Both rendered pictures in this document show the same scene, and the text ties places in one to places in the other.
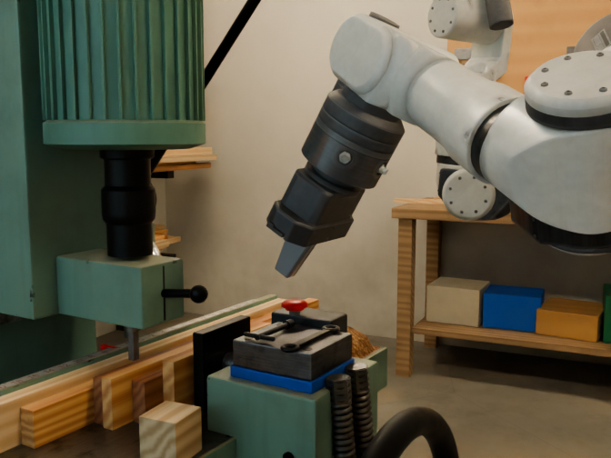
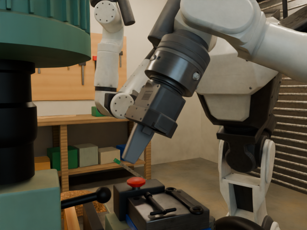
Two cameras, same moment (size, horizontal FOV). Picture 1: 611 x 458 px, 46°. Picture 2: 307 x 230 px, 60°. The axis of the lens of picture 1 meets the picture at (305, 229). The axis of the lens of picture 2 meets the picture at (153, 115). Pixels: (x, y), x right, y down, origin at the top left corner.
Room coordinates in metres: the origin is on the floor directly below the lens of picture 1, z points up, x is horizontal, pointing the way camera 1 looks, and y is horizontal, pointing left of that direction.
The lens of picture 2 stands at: (0.52, 0.33, 1.17)
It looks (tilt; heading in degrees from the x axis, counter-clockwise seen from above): 5 degrees down; 306
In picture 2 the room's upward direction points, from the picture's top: straight up
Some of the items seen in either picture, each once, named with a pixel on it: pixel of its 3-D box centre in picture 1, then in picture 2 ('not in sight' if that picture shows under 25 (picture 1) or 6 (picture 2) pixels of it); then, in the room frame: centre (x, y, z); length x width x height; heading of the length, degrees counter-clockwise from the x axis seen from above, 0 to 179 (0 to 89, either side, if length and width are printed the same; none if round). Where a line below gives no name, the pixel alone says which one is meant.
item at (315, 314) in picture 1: (299, 342); (157, 206); (0.75, 0.01, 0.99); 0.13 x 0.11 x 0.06; 149
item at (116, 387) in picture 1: (182, 372); not in sight; (0.82, 0.15, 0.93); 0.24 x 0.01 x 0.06; 149
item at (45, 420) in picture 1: (205, 354); not in sight; (0.92, 0.13, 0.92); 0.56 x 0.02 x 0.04; 149
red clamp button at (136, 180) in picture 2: (295, 304); (136, 181); (0.79, 0.01, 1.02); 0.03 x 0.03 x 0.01
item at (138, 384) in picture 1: (185, 381); not in sight; (0.80, 0.14, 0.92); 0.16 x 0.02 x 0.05; 149
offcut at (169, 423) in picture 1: (171, 433); not in sight; (0.66, 0.13, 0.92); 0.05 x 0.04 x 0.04; 156
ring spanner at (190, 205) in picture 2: (311, 338); (182, 199); (0.71, -0.01, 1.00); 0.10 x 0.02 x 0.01; 149
